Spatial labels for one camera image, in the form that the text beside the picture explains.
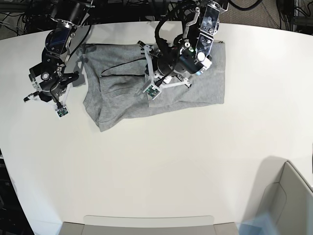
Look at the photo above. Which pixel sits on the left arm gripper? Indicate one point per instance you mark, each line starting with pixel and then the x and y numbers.
pixel 152 63

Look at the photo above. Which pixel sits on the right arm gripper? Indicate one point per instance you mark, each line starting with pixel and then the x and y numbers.
pixel 68 78

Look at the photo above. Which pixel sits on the grey T-shirt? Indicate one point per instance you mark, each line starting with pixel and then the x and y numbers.
pixel 123 84

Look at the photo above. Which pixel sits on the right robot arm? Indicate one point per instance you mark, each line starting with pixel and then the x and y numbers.
pixel 48 77

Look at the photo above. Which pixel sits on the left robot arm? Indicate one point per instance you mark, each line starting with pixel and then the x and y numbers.
pixel 190 51

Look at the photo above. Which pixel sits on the beige chair right side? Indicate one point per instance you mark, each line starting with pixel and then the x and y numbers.
pixel 286 207

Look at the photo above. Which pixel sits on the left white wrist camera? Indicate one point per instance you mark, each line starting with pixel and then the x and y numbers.
pixel 170 75

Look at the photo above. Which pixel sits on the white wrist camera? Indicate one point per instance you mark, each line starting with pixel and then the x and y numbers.
pixel 49 100
pixel 170 75

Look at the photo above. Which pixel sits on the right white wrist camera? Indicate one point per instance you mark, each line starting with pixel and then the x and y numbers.
pixel 49 100

